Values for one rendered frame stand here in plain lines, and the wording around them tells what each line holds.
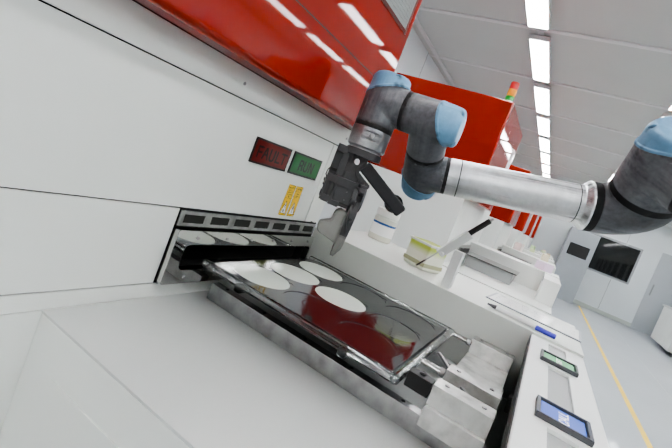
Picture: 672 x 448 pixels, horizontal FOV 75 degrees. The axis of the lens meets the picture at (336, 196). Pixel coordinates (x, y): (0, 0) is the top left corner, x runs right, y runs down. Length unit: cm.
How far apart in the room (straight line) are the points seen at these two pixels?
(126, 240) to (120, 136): 16
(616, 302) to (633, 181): 1314
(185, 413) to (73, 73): 39
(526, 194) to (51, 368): 79
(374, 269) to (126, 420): 63
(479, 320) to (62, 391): 73
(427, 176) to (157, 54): 52
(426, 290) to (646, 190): 45
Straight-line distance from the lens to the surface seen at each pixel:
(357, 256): 104
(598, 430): 62
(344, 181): 81
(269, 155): 84
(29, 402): 71
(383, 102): 82
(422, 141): 82
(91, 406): 62
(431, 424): 64
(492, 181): 88
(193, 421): 54
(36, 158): 59
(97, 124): 61
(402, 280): 100
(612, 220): 92
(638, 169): 87
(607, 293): 1396
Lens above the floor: 113
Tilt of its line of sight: 4 degrees down
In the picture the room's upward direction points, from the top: 21 degrees clockwise
